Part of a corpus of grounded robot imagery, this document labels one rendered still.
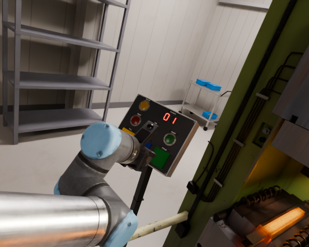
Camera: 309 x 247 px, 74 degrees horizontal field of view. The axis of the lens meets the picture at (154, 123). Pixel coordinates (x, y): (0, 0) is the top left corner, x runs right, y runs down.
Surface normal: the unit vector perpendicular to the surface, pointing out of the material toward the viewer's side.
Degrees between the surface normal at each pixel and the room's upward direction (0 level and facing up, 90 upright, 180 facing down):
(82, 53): 90
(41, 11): 90
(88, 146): 55
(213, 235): 90
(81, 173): 63
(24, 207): 34
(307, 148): 90
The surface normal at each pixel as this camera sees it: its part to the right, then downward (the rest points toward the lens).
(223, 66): -0.68, 0.10
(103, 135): -0.26, -0.34
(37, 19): 0.68, 0.46
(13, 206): 0.75, -0.65
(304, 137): -0.82, 0.00
